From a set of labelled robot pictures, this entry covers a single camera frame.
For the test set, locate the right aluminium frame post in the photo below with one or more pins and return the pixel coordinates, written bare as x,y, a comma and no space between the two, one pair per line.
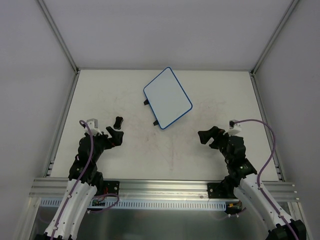
275,34

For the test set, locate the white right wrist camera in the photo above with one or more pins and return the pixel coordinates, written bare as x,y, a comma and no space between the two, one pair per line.
234,128

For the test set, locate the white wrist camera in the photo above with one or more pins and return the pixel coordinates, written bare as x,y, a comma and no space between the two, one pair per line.
234,128
92,124

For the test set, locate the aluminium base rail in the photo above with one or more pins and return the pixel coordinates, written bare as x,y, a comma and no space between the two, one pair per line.
176,190

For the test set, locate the blue-framed whiteboard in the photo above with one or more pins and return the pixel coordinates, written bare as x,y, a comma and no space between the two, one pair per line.
168,99

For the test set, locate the black whiteboard eraser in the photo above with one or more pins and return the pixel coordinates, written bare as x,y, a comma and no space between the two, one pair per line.
118,123

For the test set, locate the left aluminium frame post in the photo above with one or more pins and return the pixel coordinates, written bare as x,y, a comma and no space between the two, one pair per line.
57,34

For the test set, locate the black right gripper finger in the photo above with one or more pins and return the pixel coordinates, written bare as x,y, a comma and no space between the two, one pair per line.
215,131
204,136

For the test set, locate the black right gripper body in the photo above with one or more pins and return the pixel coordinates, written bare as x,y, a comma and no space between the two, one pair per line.
217,139

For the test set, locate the aluminium frame post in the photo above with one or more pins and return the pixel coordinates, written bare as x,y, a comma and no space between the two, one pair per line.
275,34
57,34

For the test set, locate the slotted cable duct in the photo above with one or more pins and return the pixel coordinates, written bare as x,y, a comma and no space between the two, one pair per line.
132,204

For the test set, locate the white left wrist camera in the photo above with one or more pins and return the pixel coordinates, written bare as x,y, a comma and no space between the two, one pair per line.
92,124

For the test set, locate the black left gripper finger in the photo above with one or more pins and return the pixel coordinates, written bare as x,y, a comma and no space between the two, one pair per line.
113,133
117,138

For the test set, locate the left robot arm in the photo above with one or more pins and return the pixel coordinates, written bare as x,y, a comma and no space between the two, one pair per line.
84,182

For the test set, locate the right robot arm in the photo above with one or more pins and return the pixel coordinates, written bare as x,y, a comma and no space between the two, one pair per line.
244,183

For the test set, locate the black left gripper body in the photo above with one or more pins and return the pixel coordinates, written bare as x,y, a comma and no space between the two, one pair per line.
105,139

